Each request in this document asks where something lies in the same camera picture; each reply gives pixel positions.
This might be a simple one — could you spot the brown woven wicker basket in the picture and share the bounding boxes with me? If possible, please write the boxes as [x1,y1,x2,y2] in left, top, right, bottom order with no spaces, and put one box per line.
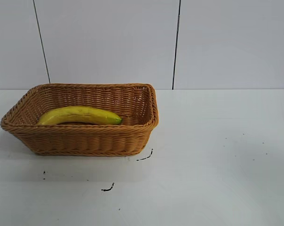
[0,82,159,157]

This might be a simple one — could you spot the yellow banana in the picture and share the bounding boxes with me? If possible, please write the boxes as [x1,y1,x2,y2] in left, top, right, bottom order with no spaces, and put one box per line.
[36,106,123,126]

